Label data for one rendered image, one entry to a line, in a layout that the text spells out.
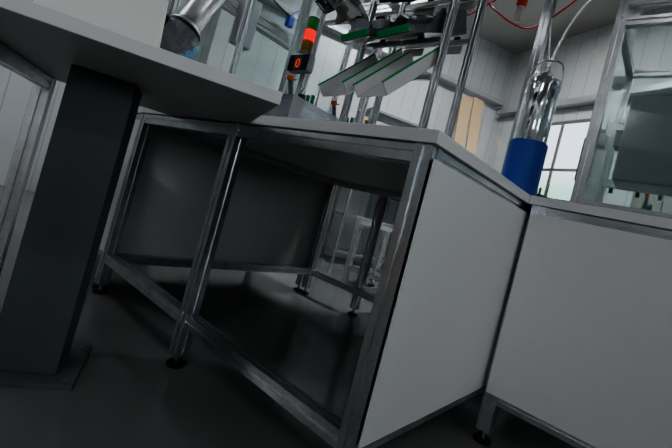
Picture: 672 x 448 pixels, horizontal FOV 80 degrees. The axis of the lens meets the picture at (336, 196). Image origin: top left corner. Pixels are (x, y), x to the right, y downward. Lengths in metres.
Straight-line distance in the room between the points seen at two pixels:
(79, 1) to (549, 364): 1.69
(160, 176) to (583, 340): 1.84
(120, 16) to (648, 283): 1.63
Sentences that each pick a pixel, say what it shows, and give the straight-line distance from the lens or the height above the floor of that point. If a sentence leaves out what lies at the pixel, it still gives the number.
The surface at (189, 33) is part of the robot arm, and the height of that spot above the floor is 1.07.
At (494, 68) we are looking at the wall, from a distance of 6.75.
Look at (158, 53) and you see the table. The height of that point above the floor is 0.85.
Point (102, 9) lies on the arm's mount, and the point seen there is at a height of 0.98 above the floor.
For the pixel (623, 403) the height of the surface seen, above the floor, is 0.32.
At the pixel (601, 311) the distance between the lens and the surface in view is 1.49.
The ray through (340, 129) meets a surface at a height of 0.84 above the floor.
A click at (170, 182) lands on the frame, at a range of 2.14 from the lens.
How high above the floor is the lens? 0.65
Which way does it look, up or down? 1 degrees up
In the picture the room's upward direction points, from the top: 15 degrees clockwise
